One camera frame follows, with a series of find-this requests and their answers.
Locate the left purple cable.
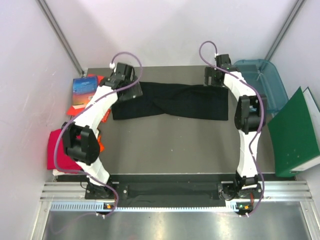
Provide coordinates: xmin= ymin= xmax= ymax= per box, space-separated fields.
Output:
xmin=53 ymin=51 xmax=144 ymax=218

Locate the right aluminium corner post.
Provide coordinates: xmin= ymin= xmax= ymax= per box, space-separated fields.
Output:
xmin=264 ymin=0 xmax=306 ymax=61

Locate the green ring binder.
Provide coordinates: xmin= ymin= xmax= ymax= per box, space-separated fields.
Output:
xmin=268 ymin=87 xmax=320 ymax=178

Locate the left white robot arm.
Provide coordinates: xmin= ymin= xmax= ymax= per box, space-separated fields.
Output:
xmin=62 ymin=62 xmax=143 ymax=199

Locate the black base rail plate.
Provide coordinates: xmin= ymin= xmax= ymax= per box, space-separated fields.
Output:
xmin=84 ymin=174 xmax=266 ymax=203

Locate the purple cable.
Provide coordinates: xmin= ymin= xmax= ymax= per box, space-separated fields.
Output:
xmin=53 ymin=51 xmax=144 ymax=218
xmin=198 ymin=41 xmax=266 ymax=218

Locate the black t-shirt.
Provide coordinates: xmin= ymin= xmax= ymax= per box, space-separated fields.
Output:
xmin=111 ymin=82 xmax=229 ymax=121

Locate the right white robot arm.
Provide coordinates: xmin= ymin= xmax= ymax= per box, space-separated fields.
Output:
xmin=204 ymin=54 xmax=268 ymax=198

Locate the blue orange book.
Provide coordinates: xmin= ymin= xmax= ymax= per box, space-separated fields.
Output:
xmin=72 ymin=76 xmax=98 ymax=105

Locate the teal plastic bin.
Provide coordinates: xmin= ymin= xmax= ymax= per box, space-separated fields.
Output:
xmin=234 ymin=59 xmax=289 ymax=115

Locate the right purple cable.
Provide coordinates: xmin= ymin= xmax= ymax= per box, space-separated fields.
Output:
xmin=198 ymin=41 xmax=266 ymax=218

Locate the left aluminium corner post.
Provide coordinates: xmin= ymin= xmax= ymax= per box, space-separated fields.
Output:
xmin=36 ymin=0 xmax=85 ymax=76

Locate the orange folded t-shirt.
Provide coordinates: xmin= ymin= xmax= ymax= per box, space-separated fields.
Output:
xmin=97 ymin=130 xmax=105 ymax=153

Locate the aluminium frame rail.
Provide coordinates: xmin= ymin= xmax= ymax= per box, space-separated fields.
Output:
xmin=40 ymin=181 xmax=312 ymax=202

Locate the red folded t-shirt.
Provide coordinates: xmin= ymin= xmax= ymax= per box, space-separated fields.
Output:
xmin=46 ymin=129 xmax=81 ymax=174

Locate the slotted cable duct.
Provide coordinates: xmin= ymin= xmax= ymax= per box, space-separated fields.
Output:
xmin=49 ymin=201 xmax=253 ymax=213

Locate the white folded t-shirt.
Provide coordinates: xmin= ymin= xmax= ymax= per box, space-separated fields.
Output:
xmin=51 ymin=168 xmax=86 ymax=177

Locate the aluminium corner post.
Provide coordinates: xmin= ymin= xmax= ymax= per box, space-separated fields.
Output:
xmin=36 ymin=0 xmax=85 ymax=76
xmin=264 ymin=0 xmax=306 ymax=61

